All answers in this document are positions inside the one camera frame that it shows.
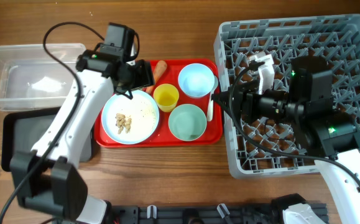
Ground orange carrot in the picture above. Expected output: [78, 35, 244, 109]
[145, 60, 168, 94]

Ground yellow cup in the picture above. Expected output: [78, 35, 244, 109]
[153, 83, 179, 113]

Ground white plastic spoon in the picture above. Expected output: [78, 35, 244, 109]
[206, 77, 219, 122]

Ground light blue bowl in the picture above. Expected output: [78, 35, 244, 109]
[178, 63, 215, 98]

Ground green bowl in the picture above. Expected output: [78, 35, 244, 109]
[168, 104, 207, 141]

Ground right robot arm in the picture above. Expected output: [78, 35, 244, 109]
[211, 56, 360, 223]

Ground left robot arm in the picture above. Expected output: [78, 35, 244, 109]
[10, 50, 155, 223]

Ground grey dishwasher rack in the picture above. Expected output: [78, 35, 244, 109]
[214, 14, 360, 179]

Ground light blue plate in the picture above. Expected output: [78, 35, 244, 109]
[101, 90, 160, 145]

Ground brown food scraps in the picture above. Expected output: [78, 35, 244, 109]
[115, 113, 132, 134]

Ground red serving tray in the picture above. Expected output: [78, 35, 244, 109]
[93, 58, 223, 148]

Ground clear plastic bin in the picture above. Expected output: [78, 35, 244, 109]
[0, 44, 73, 111]

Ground black tray bin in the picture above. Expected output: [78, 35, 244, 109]
[1, 107, 94, 172]

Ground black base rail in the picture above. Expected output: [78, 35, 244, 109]
[104, 202, 328, 224]

